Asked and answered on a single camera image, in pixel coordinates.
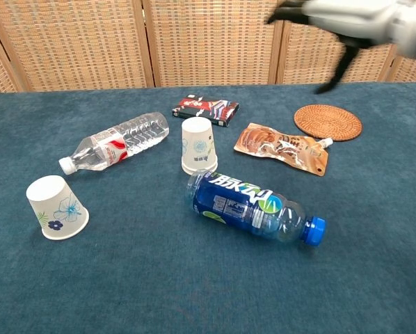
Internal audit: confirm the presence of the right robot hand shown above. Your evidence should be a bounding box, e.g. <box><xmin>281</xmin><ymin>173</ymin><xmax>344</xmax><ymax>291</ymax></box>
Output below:
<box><xmin>266</xmin><ymin>0</ymin><xmax>397</xmax><ymax>95</ymax></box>

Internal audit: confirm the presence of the round woven rattan coaster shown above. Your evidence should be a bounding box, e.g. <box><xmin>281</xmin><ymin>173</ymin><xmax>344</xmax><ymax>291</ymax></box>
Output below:
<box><xmin>294</xmin><ymin>104</ymin><xmax>363</xmax><ymax>142</ymax></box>

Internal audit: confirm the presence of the brown spouted drink pouch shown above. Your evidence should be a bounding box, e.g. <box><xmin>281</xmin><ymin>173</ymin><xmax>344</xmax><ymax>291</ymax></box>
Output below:
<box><xmin>233</xmin><ymin>122</ymin><xmax>334</xmax><ymax>177</ymax></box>

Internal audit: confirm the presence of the black red card box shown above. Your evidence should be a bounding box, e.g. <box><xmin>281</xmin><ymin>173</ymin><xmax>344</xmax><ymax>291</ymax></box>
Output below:
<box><xmin>171</xmin><ymin>94</ymin><xmax>239</xmax><ymax>127</ymax></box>

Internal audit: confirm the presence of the blue sports drink bottle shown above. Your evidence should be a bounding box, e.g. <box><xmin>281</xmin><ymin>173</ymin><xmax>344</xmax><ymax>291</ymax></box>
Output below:
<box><xmin>185</xmin><ymin>168</ymin><xmax>328</xmax><ymax>247</ymax></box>

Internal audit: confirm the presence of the clear plastic water bottle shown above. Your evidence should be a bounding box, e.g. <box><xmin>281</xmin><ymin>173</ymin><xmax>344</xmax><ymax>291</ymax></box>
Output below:
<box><xmin>58</xmin><ymin>111</ymin><xmax>170</xmax><ymax>175</ymax></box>

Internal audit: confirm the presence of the blue tablecloth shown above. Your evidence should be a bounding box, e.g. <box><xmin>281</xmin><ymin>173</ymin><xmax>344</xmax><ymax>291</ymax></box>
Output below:
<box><xmin>0</xmin><ymin>81</ymin><xmax>416</xmax><ymax>334</ymax></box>

